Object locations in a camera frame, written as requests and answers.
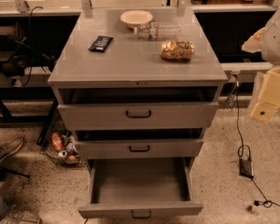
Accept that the golden chip bag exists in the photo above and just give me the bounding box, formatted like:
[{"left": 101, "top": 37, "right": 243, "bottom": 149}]
[{"left": 161, "top": 40, "right": 195, "bottom": 61}]

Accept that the black cable left wall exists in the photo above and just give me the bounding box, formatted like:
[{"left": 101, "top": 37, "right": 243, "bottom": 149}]
[{"left": 21, "top": 5, "right": 45, "bottom": 88}]

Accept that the white can in basket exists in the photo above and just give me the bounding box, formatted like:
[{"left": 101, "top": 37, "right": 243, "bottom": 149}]
[{"left": 58, "top": 150, "right": 68, "bottom": 159}]

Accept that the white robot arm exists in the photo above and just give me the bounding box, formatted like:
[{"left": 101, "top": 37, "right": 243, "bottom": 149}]
[{"left": 242, "top": 7, "right": 280, "bottom": 122}]

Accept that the black power adapter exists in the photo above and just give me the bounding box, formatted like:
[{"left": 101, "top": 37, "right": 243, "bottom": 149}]
[{"left": 239, "top": 159, "right": 254, "bottom": 178}]

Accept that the grey middle drawer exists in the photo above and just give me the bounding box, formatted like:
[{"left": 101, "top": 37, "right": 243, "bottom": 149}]
[{"left": 75, "top": 128, "right": 203, "bottom": 159}]

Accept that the wire basket on floor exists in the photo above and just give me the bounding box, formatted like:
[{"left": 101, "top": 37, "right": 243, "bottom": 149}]
[{"left": 40, "top": 130, "right": 83, "bottom": 167}]

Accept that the grey top drawer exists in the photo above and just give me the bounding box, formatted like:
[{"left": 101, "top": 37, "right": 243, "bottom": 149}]
[{"left": 58, "top": 102, "right": 217, "bottom": 131}]

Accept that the black machine under bench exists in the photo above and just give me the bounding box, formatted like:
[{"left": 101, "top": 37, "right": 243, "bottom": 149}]
[{"left": 0, "top": 23, "right": 57, "bottom": 79}]

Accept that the grey bottom drawer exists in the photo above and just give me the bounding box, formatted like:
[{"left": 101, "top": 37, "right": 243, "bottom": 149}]
[{"left": 78, "top": 158, "right": 203, "bottom": 218}]

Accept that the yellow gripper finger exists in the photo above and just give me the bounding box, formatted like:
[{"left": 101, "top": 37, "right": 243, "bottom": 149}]
[{"left": 249, "top": 102, "right": 279, "bottom": 122}]

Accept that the red soda can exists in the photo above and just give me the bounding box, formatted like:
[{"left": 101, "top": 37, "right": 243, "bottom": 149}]
[{"left": 51, "top": 133, "right": 64, "bottom": 151}]

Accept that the brown shoe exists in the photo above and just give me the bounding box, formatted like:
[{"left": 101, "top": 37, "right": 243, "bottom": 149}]
[{"left": 0, "top": 136, "right": 24, "bottom": 163}]

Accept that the black power cable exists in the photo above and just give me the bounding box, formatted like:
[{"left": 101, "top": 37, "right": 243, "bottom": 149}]
[{"left": 232, "top": 73, "right": 280, "bottom": 214}]

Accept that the white ceramic bowl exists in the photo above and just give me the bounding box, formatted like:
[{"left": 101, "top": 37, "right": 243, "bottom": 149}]
[{"left": 120, "top": 10, "right": 153, "bottom": 29}]

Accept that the grey drawer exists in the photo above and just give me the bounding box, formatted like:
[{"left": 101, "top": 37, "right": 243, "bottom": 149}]
[
  {"left": 58, "top": 102, "right": 217, "bottom": 131},
  {"left": 75, "top": 128, "right": 203, "bottom": 159},
  {"left": 78, "top": 158, "right": 203, "bottom": 218}
]

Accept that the dark blue snack bar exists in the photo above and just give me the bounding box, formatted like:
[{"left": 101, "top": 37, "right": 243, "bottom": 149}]
[{"left": 89, "top": 35, "right": 113, "bottom": 52}]

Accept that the clear plastic water bottle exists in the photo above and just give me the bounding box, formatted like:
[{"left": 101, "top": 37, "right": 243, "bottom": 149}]
[{"left": 133, "top": 21, "right": 181, "bottom": 40}]

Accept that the grey metal drawer cabinet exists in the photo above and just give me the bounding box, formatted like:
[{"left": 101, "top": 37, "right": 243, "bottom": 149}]
[{"left": 48, "top": 7, "right": 229, "bottom": 174}]

